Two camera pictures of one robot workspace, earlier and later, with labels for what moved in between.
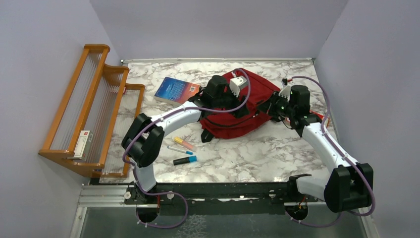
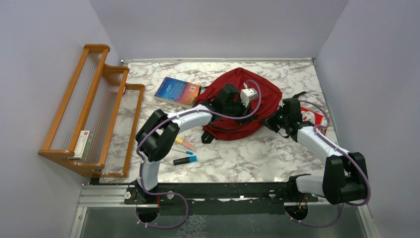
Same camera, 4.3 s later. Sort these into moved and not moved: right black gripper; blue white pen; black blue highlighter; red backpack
Moved: right black gripper
Not moved: blue white pen; black blue highlighter; red backpack
